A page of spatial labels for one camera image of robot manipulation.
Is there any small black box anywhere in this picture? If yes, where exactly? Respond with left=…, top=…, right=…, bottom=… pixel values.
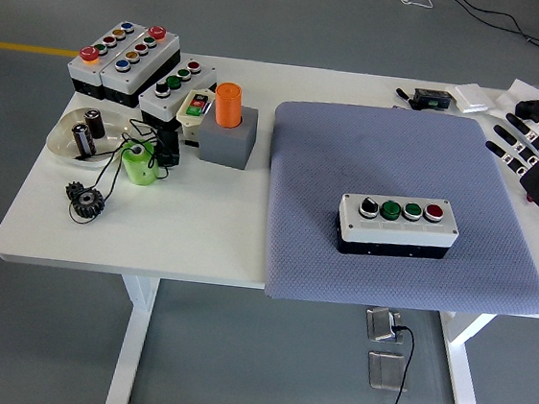
left=152, top=127, right=184, bottom=170

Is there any large dark metal gear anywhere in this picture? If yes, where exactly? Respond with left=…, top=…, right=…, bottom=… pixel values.
left=68, top=186, right=107, bottom=222

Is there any dark cylindrical capacitor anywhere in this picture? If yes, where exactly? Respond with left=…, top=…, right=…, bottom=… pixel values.
left=68, top=122, right=99, bottom=156
left=81, top=108, right=109, bottom=140

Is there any black rubber ring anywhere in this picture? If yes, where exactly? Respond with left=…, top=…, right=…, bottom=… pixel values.
left=513, top=98, right=539, bottom=120

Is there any green plastic cylinder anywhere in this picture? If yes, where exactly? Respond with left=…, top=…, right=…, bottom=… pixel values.
left=116, top=139, right=163, bottom=189

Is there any five-button box with mushroom button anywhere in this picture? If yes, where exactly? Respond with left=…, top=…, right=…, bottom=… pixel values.
left=96, top=20, right=185, bottom=114
left=62, top=14, right=148, bottom=106

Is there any orange cylinder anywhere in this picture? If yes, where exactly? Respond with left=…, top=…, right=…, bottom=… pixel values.
left=210, top=81, right=248, bottom=131

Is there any cream red-green switch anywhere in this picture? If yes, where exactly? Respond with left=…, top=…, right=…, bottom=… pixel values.
left=173, top=86, right=215, bottom=148

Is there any white wall switch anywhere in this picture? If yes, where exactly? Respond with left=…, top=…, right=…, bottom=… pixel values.
left=441, top=80, right=498, bottom=116

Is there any four-button control box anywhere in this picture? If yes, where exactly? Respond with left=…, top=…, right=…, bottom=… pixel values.
left=332, top=188, right=463, bottom=267
left=134, top=53, right=221, bottom=137

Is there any grey block holder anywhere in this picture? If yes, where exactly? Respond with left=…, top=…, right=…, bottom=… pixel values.
left=195, top=102, right=260, bottom=172

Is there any open metal floor socket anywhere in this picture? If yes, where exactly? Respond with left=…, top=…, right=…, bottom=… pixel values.
left=363, top=306, right=407, bottom=345

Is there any shallow clear dish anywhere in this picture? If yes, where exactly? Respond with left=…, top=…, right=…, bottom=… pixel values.
left=42, top=102, right=135, bottom=174

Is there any black screwdriver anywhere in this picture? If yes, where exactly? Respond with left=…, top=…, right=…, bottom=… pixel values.
left=393, top=87, right=425, bottom=111

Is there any white table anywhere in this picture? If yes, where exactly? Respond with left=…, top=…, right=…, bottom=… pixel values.
left=0, top=35, right=539, bottom=404

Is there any black module with green terminal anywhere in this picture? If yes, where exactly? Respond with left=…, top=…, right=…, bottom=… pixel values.
left=411, top=86, right=453, bottom=111

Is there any small dark metal gear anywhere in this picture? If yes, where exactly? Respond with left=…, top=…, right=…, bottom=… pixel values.
left=63, top=179, right=87, bottom=202

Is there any black floor power cable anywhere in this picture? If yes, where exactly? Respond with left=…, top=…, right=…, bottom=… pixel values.
left=386, top=324, right=417, bottom=404

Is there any thin black wire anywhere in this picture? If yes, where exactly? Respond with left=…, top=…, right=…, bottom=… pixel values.
left=65, top=112, right=177, bottom=234

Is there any grey-blue textured mat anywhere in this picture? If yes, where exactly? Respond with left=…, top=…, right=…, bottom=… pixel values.
left=254, top=95, right=539, bottom=328

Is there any closed metal floor plate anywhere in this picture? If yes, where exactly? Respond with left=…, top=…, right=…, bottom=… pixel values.
left=363, top=349, right=411, bottom=393

